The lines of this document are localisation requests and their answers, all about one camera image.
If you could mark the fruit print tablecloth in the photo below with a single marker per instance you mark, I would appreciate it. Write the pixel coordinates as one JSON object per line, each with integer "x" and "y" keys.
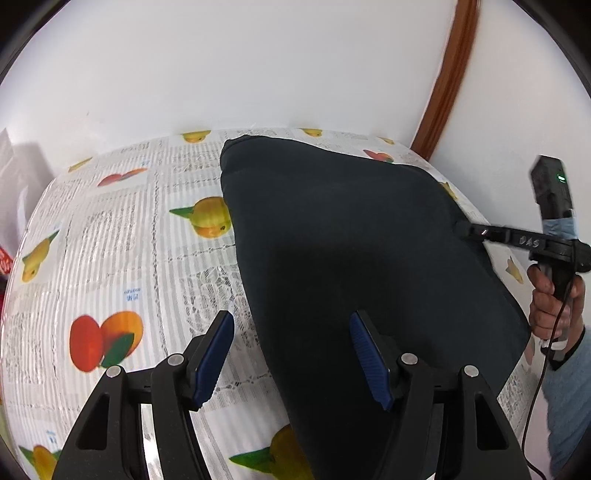
{"x": 138, "y": 240}

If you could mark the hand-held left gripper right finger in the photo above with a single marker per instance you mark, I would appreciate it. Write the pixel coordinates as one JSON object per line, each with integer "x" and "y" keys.
{"x": 369, "y": 360}

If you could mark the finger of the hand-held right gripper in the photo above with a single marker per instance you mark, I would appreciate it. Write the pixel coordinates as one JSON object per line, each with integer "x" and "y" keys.
{"x": 480, "y": 232}

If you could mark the person's right hand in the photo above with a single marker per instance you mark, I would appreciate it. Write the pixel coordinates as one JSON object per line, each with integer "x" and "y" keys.
{"x": 542, "y": 318}

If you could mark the brown wooden door frame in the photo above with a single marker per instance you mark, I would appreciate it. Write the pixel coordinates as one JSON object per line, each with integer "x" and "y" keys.
{"x": 450, "y": 78}

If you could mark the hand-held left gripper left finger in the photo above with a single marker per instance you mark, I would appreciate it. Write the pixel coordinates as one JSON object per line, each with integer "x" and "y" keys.
{"x": 214, "y": 360}

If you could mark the person's right forearm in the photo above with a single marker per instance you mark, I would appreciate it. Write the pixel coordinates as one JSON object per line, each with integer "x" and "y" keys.
{"x": 570, "y": 401}

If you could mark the black t-shirt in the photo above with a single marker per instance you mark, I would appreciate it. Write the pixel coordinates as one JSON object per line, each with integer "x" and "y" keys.
{"x": 346, "y": 240}

